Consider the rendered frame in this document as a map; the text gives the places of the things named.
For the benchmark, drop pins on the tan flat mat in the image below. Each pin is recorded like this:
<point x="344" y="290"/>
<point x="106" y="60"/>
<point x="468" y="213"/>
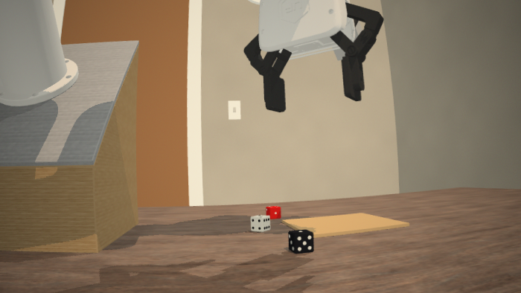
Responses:
<point x="343" y="224"/>

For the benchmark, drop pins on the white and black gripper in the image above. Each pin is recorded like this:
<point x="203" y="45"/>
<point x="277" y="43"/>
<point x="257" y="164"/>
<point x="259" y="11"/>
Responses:
<point x="307" y="27"/>

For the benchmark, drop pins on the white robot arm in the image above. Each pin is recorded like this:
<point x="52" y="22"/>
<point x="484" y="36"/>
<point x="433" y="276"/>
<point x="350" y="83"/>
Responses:
<point x="33" y="68"/>

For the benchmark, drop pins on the red die with white pips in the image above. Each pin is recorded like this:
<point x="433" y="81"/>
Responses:
<point x="274" y="212"/>

